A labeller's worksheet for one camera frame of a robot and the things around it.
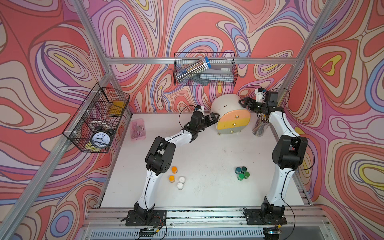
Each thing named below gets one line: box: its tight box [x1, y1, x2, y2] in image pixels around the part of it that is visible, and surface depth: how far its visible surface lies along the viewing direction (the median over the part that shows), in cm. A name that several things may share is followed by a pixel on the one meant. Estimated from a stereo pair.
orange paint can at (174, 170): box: [171, 166, 178, 174], surface depth 90 cm
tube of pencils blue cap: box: [175, 56, 212, 83], surface depth 82 cm
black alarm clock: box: [90, 126, 115, 149], surface depth 69 cm
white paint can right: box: [179, 176, 186, 184], surface depth 85 cm
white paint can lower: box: [177, 182, 184, 190], surface depth 84 cm
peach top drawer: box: [218, 109, 251, 124], surface depth 92 cm
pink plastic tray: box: [130, 118, 146, 141], surface depth 111 cm
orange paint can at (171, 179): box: [168, 175, 175, 183], surface depth 86 cm
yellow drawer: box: [217, 117, 251, 130], surface depth 98 cm
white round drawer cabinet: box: [211, 93, 251, 135], surface depth 94 cm
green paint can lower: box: [237, 173, 245, 181], surface depth 87 cm
